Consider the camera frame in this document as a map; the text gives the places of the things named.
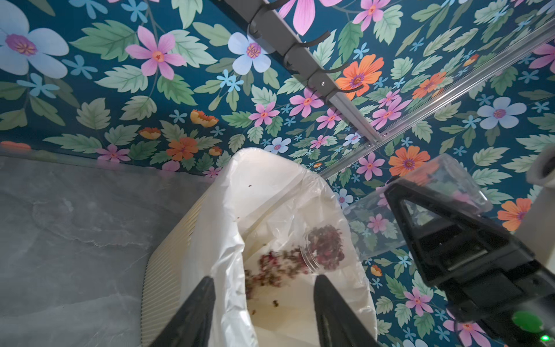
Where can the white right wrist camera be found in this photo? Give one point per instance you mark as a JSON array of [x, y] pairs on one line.
[[536, 231]]

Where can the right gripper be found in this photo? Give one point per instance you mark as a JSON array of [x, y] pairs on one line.
[[489, 276]]

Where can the white plastic bin liner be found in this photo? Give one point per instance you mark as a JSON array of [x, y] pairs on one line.
[[260, 203]]

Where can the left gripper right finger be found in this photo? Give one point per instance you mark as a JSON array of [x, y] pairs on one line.
[[337, 324]]

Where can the clear jar with tea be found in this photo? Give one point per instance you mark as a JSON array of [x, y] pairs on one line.
[[368, 226]]

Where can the cream ribbed trash bin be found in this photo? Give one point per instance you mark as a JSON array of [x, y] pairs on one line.
[[163, 277]]

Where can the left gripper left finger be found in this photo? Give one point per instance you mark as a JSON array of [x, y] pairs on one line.
[[190, 326]]

